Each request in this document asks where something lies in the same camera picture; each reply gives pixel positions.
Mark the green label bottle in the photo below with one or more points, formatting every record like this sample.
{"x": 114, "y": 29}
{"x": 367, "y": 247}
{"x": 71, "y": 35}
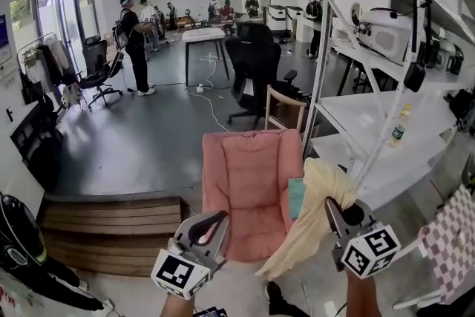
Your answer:
{"x": 397, "y": 133}

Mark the light wooden chair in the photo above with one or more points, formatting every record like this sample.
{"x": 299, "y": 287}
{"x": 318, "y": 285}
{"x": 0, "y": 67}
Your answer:
{"x": 285, "y": 104}

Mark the teal card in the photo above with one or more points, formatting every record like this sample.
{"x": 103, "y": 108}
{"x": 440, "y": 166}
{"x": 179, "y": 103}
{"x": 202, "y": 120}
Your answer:
{"x": 296, "y": 196}

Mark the black mesh office chair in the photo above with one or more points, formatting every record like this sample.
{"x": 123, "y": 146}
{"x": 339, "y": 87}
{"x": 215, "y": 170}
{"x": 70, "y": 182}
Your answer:
{"x": 98, "y": 67}

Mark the black bag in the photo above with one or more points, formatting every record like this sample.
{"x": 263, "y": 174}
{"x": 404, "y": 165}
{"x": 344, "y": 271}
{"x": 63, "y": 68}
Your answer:
{"x": 461, "y": 104}

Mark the white table with black legs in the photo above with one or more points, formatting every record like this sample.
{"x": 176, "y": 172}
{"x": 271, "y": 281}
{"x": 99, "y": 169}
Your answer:
{"x": 204, "y": 35}

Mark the glass entrance door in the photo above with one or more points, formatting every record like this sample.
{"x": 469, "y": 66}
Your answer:
{"x": 67, "y": 29}

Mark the person's right forearm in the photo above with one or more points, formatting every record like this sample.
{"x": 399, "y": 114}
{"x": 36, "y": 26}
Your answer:
{"x": 361, "y": 297}

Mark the small chest monitor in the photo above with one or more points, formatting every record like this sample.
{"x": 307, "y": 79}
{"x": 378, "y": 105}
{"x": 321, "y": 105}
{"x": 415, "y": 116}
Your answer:
{"x": 211, "y": 312}

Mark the white black-trimmed cabinet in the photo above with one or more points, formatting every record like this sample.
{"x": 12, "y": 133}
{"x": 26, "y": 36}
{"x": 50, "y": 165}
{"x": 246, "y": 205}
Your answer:
{"x": 295, "y": 20}
{"x": 276, "y": 18}

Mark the blue wall poster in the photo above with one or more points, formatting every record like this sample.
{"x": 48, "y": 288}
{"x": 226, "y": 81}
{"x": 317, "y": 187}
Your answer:
{"x": 3, "y": 31}

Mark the person's right leg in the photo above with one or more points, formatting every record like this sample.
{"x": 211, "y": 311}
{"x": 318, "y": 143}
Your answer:
{"x": 282, "y": 302}

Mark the brown wooden steps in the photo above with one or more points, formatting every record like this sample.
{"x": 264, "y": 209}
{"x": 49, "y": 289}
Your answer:
{"x": 111, "y": 234}

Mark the white metal shelf rack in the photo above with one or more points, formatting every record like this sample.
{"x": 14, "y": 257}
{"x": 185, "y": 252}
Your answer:
{"x": 371, "y": 115}

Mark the white rounded appliance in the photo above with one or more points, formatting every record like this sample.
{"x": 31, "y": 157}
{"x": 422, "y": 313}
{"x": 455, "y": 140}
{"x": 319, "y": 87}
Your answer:
{"x": 386, "y": 33}

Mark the black box appliance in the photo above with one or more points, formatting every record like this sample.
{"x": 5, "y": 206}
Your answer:
{"x": 452, "y": 59}
{"x": 430, "y": 53}

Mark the black cabinet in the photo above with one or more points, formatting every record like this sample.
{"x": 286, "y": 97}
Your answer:
{"x": 35, "y": 148}

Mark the pale yellow cloth garment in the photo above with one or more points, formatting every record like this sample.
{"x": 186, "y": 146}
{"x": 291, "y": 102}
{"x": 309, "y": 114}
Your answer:
{"x": 319, "y": 196}

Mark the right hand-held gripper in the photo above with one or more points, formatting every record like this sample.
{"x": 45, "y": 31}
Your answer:
{"x": 371, "y": 252}

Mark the pink cushioned armchair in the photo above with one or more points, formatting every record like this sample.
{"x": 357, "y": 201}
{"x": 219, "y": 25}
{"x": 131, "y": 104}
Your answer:
{"x": 252, "y": 189}

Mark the clothes rack with garments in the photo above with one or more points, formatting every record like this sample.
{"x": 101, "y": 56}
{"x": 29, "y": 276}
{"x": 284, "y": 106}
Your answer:
{"x": 44, "y": 67}

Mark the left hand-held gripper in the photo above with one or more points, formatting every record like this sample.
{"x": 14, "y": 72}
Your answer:
{"x": 182, "y": 271}

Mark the person's left forearm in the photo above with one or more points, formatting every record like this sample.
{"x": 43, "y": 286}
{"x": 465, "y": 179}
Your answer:
{"x": 177, "y": 308}

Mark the large black office chair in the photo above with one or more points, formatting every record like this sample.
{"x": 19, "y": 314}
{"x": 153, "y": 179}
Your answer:
{"x": 256, "y": 67}

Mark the white power strip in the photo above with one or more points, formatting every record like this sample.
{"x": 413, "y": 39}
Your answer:
{"x": 199, "y": 88}

